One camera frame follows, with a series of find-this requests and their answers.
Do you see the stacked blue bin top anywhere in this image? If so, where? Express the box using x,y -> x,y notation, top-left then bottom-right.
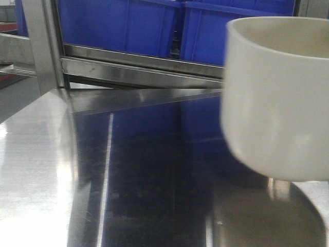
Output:
180,1 -> 295,66

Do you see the large blue plastic bin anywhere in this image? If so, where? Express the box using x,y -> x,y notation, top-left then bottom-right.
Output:
58,1 -> 182,58

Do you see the blue plastic bin left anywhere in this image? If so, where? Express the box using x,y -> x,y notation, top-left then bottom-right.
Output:
15,0 -> 29,37

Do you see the white round bin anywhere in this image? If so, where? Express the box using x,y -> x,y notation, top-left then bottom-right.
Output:
221,16 -> 328,181

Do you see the stainless steel shelf frame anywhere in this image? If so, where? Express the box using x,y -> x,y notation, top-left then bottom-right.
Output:
0,0 -> 329,91

